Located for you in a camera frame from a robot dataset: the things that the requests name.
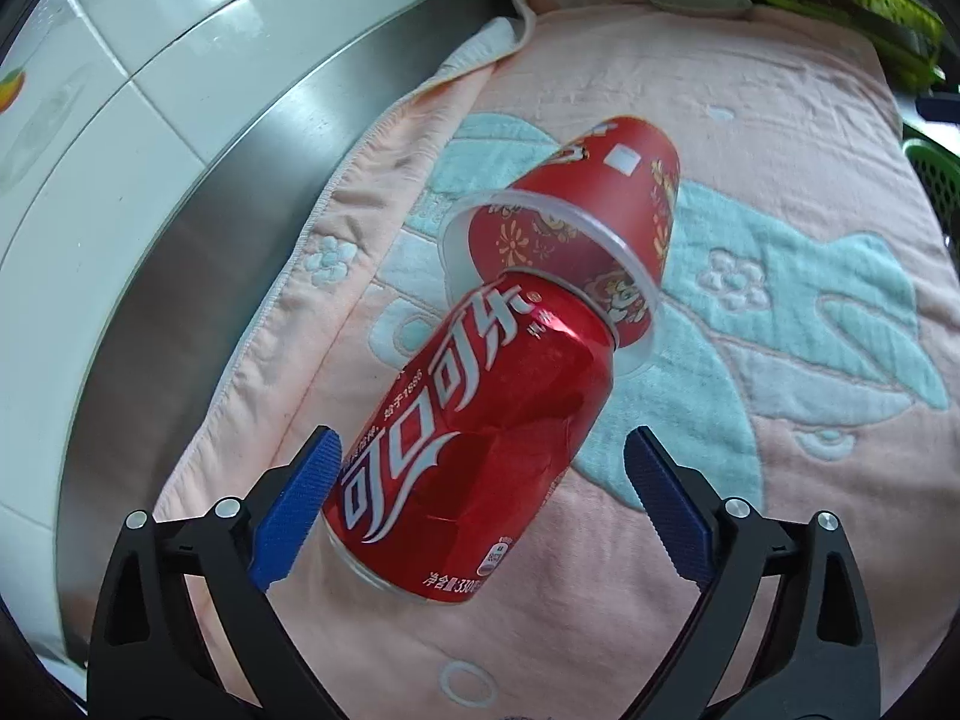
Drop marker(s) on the yellow-green dish rack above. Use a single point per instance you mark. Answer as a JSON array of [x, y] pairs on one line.
[[847, 15]]

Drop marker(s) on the pink towel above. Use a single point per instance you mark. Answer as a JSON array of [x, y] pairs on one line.
[[787, 165]]

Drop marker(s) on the red soda can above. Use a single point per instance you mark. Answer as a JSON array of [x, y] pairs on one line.
[[465, 427]]

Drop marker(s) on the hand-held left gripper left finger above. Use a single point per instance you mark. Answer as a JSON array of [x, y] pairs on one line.
[[296, 510]]

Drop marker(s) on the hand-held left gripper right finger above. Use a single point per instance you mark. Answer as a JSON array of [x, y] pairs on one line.
[[667, 502]]

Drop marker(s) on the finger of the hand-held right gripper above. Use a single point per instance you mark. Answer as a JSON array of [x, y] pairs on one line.
[[941, 106]]

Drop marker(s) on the green plastic basket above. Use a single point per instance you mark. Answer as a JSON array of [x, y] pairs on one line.
[[934, 157]]

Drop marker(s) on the red plastic cup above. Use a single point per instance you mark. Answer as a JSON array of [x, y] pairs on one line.
[[600, 187]]

